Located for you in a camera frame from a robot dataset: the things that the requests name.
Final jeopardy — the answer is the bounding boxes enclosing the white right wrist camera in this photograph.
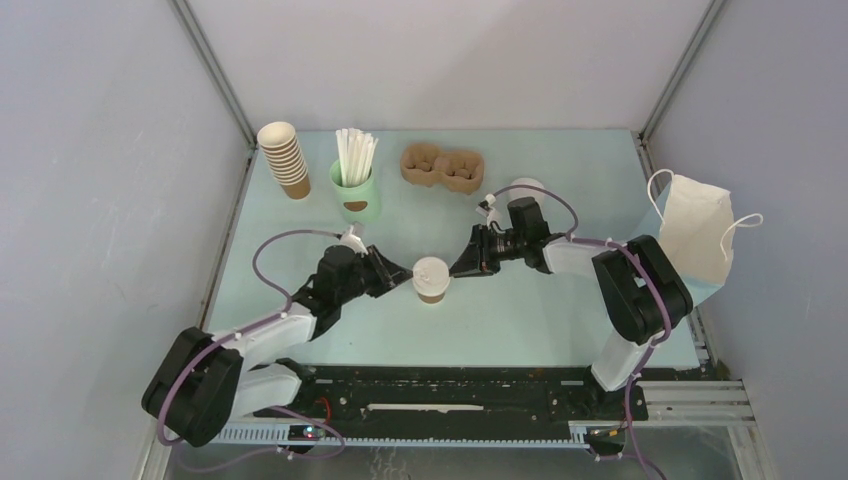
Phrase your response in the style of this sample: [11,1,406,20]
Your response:
[475,193,502,228]

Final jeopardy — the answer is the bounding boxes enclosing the bundle of white wrapped straws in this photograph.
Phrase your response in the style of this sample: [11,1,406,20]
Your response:
[335,128,379,188]

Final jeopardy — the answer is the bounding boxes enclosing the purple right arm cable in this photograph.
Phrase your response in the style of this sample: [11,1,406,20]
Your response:
[486,184,670,480]

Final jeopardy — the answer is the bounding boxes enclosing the stack of brown paper cups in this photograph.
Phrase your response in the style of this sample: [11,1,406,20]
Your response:
[257,121,311,200]

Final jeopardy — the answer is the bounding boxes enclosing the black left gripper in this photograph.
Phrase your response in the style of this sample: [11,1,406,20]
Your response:
[338,248,413,306]

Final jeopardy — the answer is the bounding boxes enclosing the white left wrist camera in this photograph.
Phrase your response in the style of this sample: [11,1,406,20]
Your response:
[339,222,368,255]

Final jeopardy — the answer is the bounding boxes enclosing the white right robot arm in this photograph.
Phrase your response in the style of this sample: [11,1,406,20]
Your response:
[449,196,694,418]

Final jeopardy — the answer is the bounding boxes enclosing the white plastic cup lid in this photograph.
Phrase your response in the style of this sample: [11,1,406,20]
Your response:
[412,256,451,288]

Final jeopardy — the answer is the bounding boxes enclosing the stack of white lids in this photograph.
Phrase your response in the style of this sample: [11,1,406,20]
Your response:
[507,177,547,206]

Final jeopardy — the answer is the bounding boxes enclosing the brown cardboard cup carrier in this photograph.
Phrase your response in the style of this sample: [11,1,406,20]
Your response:
[399,143,485,195]

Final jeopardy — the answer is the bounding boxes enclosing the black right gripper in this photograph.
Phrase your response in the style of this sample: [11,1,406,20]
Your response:
[448,225,525,280]

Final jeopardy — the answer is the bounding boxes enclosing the brown paper coffee cup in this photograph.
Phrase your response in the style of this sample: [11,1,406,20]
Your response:
[414,284,447,304]

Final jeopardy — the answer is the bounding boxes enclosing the white paper bag with handles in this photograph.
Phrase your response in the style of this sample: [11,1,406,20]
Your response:
[648,169,764,285]

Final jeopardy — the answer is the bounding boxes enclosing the green straw holder jar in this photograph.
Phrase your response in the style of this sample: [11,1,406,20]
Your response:
[329,160,382,225]

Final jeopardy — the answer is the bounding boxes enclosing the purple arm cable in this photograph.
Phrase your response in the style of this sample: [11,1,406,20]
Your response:
[486,184,670,480]
[155,229,349,475]

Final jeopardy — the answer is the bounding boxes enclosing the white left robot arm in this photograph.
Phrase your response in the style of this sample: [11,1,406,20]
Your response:
[141,245,413,447]

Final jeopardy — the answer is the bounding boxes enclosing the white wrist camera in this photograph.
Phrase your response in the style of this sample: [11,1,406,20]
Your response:
[475,193,502,228]
[339,222,368,255]

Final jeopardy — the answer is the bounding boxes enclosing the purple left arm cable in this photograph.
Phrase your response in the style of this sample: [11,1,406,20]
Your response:
[155,229,349,475]

